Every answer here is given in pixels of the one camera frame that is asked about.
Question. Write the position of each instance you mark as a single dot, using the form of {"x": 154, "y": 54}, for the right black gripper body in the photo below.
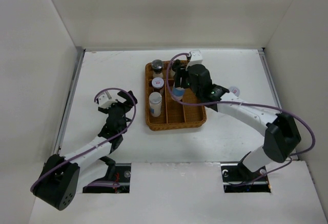
{"x": 186, "y": 81}

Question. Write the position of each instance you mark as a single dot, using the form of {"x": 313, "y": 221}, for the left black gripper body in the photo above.
{"x": 126, "y": 106}

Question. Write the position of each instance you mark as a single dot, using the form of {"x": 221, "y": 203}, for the silver-lid white blue canister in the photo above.
{"x": 178, "y": 93}

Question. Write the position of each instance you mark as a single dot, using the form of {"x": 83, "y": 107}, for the black-knob salt shaker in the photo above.
{"x": 176, "y": 65}

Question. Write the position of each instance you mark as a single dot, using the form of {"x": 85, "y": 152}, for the grey-lid dark spice jar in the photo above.
{"x": 158, "y": 85}

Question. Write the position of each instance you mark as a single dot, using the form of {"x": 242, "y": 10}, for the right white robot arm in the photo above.
{"x": 280, "y": 132}

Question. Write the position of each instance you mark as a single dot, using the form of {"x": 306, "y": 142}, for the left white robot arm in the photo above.
{"x": 58, "y": 181}

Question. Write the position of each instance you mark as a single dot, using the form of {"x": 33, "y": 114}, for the brown wicker divided tray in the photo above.
{"x": 173, "y": 114}

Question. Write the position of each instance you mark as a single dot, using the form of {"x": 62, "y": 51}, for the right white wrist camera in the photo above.
{"x": 194, "y": 57}

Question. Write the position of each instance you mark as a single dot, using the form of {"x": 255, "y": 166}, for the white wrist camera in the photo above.
{"x": 105, "y": 101}
{"x": 194, "y": 57}

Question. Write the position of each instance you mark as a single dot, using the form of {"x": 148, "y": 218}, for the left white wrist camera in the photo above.
{"x": 105, "y": 101}

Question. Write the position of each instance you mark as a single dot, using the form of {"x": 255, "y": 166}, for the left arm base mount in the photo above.
{"x": 116, "y": 179}

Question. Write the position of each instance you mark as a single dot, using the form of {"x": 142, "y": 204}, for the right metal frame rail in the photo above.
{"x": 269, "y": 77}

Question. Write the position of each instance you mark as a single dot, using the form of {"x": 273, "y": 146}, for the metal frame rail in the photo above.
{"x": 69, "y": 101}
{"x": 269, "y": 77}

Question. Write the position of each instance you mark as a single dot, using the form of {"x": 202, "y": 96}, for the left metal frame rail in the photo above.
{"x": 69, "y": 101}

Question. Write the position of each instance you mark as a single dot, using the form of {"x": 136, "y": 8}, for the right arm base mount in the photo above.
{"x": 236, "y": 182}

